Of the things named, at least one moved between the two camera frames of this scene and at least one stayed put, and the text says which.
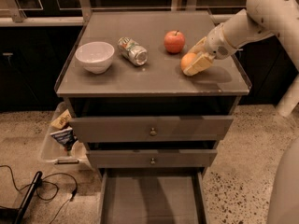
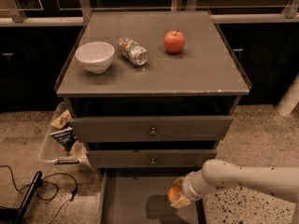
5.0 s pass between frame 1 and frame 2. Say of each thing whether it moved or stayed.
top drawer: stayed
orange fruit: moved
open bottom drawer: stayed
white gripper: moved
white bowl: stayed
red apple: stayed
